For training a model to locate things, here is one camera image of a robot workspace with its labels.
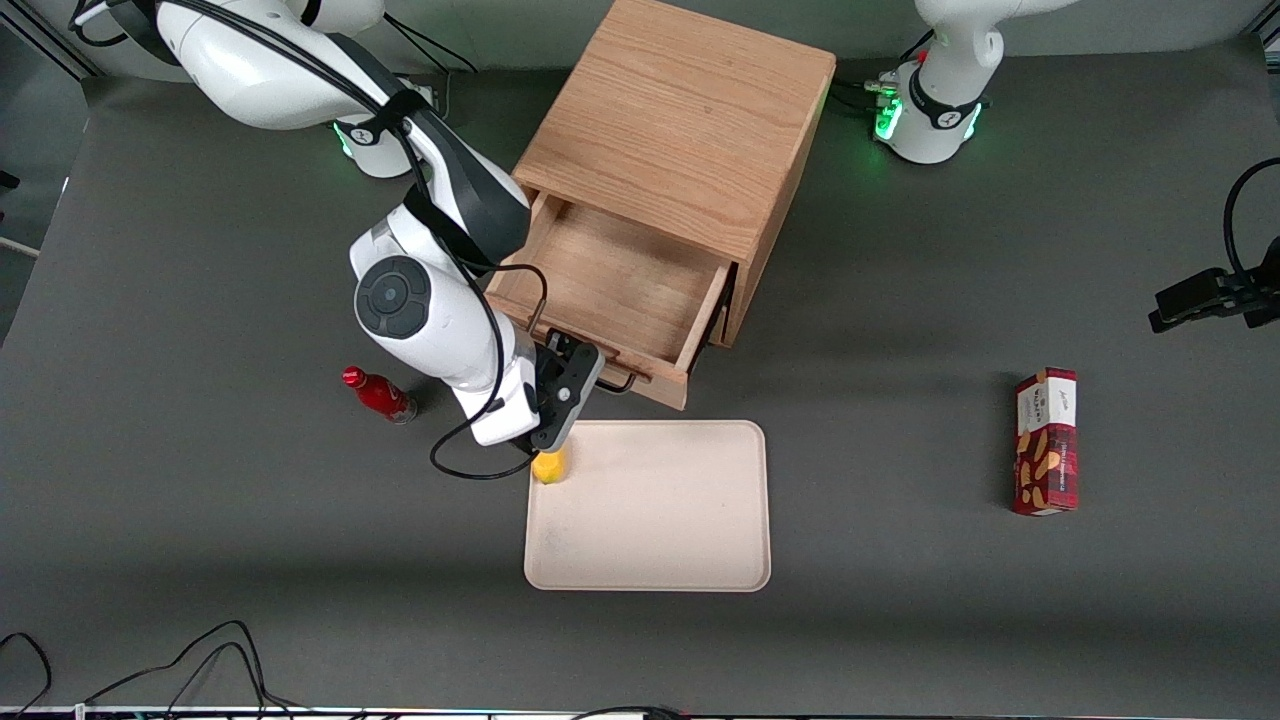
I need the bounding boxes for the beige plastic tray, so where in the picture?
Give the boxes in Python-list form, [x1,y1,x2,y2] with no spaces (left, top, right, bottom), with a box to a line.
[523,419,773,593]

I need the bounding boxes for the aluminium frame rail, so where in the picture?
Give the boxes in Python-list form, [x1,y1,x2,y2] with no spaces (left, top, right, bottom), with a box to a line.
[0,12,103,83]

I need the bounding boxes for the black left base cables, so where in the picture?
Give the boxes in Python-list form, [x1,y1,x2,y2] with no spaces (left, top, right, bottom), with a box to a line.
[833,30,937,117]

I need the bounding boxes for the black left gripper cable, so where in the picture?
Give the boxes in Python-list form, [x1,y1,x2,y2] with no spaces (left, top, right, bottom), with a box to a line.
[1224,157,1280,277]

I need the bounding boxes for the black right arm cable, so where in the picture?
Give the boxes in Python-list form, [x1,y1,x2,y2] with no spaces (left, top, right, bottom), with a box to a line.
[70,0,550,482]

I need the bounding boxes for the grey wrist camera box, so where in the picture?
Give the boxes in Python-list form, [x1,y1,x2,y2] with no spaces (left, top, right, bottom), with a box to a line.
[530,350,608,454]

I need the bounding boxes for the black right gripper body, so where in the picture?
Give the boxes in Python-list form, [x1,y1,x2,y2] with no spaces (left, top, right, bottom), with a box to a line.
[529,330,602,447]

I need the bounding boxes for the black floor cable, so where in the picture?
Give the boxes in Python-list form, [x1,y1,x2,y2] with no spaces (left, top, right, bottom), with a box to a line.
[0,631,54,717]
[135,641,311,717]
[84,619,301,717]

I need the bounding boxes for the small red bottle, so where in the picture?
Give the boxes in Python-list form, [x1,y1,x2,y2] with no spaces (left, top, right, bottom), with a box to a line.
[342,366,419,425]

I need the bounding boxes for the oak wooden drawer cabinet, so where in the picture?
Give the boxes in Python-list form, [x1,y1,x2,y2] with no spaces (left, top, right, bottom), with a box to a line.
[510,0,839,349]

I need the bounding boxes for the black right base cable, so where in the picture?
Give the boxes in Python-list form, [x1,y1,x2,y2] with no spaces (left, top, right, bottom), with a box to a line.
[383,15,481,119]

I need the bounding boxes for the red plaid cookie box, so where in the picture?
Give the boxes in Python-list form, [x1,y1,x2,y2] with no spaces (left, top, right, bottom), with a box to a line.
[1010,367,1080,517]

